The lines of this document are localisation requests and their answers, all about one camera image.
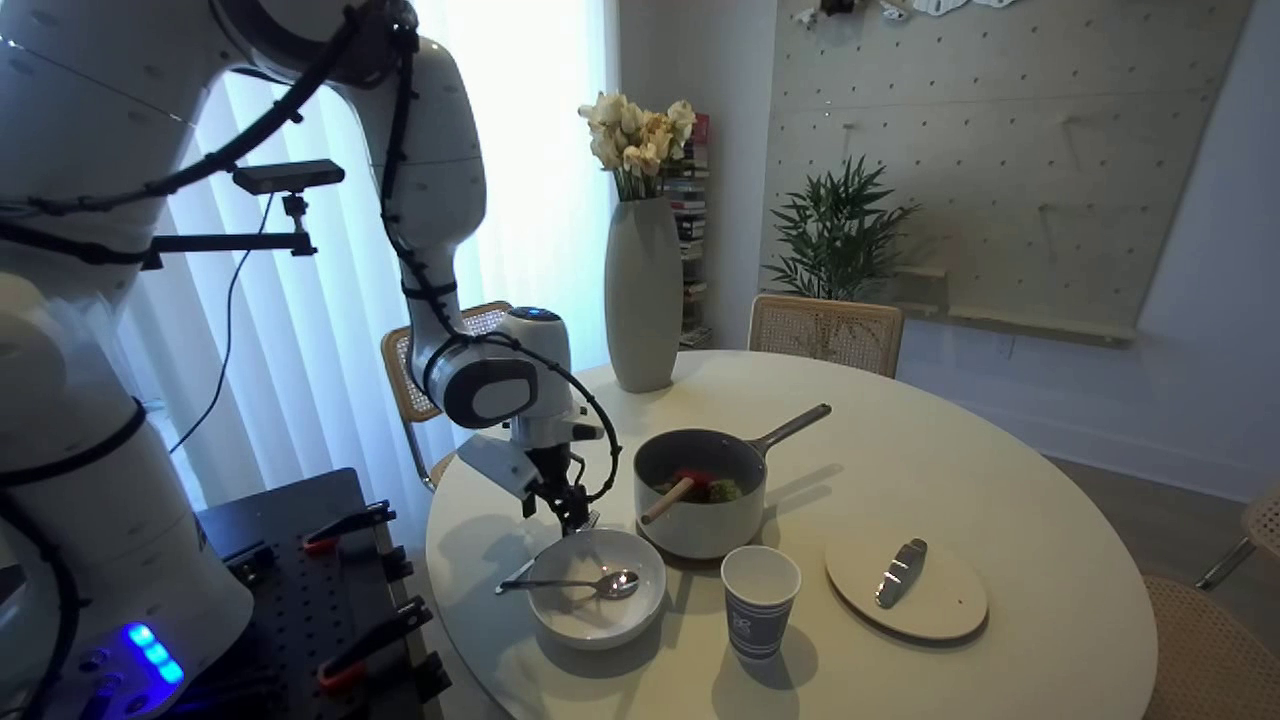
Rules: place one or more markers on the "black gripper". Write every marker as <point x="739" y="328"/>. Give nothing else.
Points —
<point x="558" y="475"/>

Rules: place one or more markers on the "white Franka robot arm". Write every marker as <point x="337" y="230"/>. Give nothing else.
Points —
<point x="442" y="172"/>

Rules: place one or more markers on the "white ceramic bowl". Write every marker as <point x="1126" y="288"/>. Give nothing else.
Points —
<point x="602" y="623"/>

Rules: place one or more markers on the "silver metal spoon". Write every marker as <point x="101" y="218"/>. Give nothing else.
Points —
<point x="618" y="581"/>

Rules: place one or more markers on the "wooden spatula with red tip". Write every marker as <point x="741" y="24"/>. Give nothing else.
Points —
<point x="666" y="505"/>

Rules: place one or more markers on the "wicker back chair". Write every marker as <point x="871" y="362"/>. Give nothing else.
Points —
<point x="395" y="372"/>
<point x="827" y="328"/>

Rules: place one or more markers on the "blue and white cup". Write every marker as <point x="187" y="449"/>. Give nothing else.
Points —
<point x="761" y="623"/>

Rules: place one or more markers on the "tall ribbed grey vase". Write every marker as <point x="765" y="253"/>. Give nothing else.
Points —
<point x="640" y="293"/>

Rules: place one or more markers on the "black perforated robot cart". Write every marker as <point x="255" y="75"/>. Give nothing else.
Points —
<point x="303" y="601"/>

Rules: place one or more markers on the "white sheer curtain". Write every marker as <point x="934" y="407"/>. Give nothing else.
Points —
<point x="306" y="384"/>

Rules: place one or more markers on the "narrow shelf with items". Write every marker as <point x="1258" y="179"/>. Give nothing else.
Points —
<point x="692" y="253"/>

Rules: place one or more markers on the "small grey metal utensil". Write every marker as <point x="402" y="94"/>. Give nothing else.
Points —
<point x="902" y="572"/>

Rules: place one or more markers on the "cream flower bouquet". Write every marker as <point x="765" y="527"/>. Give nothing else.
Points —
<point x="640" y="141"/>

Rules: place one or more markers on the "round cream wooden board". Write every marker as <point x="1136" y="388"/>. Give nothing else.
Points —
<point x="934" y="605"/>

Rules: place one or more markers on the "green potted plant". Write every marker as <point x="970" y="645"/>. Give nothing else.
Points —
<point x="838" y="234"/>

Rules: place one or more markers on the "wooden pegboard ledge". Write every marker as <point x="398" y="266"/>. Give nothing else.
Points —
<point x="1027" y="323"/>

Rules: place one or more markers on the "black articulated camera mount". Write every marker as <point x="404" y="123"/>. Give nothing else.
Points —
<point x="227" y="241"/>

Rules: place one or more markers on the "grey stereo camera bar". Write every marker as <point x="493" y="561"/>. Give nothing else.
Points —
<point x="286" y="179"/>

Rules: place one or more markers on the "beige wall pegboard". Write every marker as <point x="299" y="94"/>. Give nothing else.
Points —
<point x="1014" y="163"/>

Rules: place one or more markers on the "white wall decoration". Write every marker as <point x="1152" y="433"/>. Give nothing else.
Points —
<point x="921" y="10"/>

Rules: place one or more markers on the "grey metal chair frame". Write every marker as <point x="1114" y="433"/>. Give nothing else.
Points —
<point x="1246" y="532"/>

